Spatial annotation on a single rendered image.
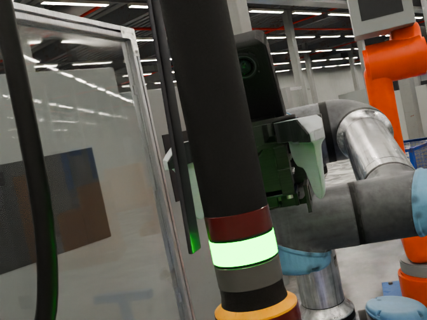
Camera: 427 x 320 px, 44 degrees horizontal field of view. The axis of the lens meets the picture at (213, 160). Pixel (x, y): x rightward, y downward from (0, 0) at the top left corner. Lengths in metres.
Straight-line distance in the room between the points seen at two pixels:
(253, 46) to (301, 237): 0.26
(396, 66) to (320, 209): 3.70
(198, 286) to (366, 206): 3.88
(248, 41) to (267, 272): 0.24
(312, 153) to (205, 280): 4.16
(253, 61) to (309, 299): 0.69
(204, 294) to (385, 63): 2.34
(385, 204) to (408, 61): 3.70
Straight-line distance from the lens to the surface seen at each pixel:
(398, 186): 0.62
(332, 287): 1.06
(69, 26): 1.48
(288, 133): 0.39
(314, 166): 0.37
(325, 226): 0.61
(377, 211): 0.61
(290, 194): 0.43
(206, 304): 4.53
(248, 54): 0.45
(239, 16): 7.25
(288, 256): 0.62
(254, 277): 0.26
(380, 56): 4.28
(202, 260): 4.47
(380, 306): 1.11
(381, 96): 4.33
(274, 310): 0.27
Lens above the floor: 1.67
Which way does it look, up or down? 3 degrees down
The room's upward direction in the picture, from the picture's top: 12 degrees counter-clockwise
